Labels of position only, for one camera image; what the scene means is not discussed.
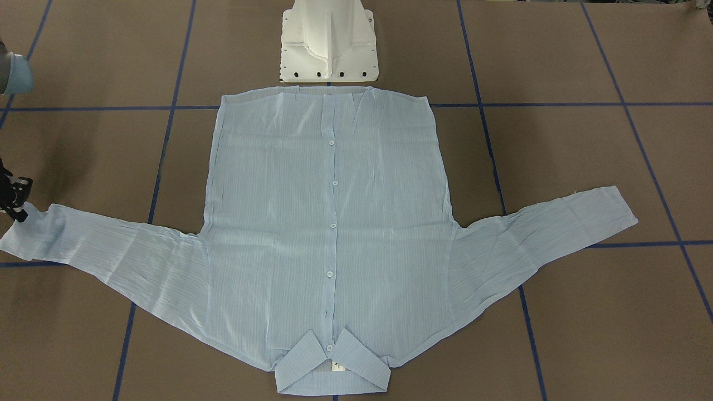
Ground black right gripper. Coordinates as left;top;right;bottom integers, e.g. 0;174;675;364
1;160;33;222

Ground light blue button shirt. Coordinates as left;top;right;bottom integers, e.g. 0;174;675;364
2;87;637;396

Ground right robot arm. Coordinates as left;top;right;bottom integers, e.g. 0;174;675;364
1;41;34;222

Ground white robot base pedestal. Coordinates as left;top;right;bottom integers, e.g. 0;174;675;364
279;1;379;83

